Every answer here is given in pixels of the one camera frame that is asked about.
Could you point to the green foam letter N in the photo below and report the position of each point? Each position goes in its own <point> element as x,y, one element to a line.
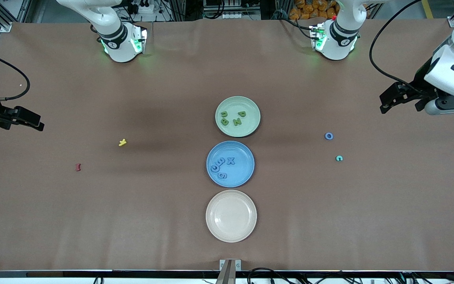
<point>237,121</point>

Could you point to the green foam letter B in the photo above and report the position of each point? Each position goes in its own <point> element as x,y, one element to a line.
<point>224,122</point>

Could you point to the blue foam letter X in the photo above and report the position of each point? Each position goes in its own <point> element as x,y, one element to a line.
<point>231,160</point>

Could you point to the blue foam letter E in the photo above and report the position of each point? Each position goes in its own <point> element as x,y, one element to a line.
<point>221,161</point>

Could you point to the blue foam number 6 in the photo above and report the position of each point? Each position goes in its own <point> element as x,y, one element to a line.
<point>222,175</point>

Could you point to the blue foam letter C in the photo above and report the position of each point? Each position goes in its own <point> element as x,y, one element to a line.
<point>212,168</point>

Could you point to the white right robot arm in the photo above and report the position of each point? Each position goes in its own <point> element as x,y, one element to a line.
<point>118,43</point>

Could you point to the blue foam letter O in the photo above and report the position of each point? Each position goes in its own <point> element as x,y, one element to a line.
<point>326,136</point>

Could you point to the teal foam letter C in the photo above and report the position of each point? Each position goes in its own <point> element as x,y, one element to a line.
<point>337,158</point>

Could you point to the yellow foam letter K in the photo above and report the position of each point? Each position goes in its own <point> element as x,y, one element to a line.
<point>122,142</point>

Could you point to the pile of orange objects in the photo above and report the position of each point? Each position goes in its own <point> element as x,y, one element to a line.
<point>309,8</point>

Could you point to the brown table cover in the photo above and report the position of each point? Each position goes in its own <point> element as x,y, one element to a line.
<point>93,221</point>

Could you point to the pale green round plate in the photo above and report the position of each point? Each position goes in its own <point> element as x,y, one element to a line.
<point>246,126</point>

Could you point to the white power strip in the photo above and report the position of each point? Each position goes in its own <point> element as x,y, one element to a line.
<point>146,7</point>
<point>235,15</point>

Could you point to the blue round plate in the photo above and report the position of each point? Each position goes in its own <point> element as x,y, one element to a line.
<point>240,173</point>

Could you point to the beige round plate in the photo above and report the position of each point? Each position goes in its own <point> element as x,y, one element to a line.
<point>231,216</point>

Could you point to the black table edge rail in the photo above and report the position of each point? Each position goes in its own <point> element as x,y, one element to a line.
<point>93,273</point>

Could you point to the grey metal camera mount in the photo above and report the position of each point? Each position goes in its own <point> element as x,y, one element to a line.
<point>230,272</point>

